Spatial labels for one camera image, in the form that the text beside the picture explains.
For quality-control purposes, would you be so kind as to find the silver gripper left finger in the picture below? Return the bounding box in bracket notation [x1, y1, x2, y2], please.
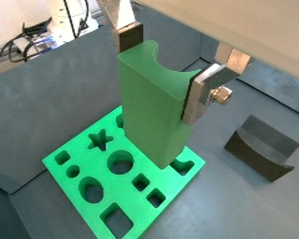
[97, 0, 143, 52]

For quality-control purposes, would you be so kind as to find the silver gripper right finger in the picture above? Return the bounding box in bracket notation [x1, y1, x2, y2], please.
[182, 43, 253, 125]

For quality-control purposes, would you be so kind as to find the green arch block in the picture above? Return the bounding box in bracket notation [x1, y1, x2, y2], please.
[118, 40, 196, 169]

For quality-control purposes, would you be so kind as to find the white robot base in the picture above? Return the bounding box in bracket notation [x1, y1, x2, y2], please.
[47, 0, 99, 44]

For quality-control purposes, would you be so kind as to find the dark grey arch holder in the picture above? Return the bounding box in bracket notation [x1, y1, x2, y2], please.
[224, 115, 299, 182]

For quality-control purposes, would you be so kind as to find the green shape sorter board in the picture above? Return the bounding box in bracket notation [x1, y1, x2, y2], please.
[43, 108, 204, 239]

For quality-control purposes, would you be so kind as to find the black cable bundle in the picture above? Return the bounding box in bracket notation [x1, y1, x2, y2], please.
[0, 0, 92, 76]

